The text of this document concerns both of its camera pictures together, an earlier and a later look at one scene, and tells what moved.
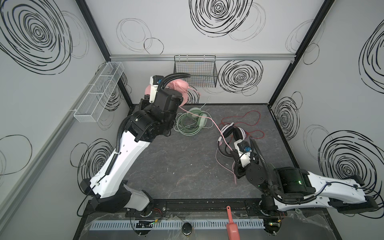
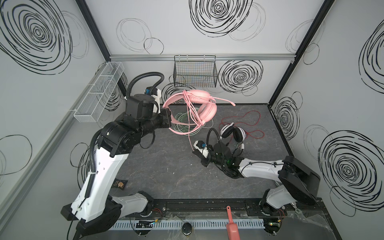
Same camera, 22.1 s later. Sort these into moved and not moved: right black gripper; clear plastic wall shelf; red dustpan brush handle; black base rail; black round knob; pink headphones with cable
Moved: pink headphones with cable; right black gripper
Not moved: clear plastic wall shelf; black base rail; red dustpan brush handle; black round knob
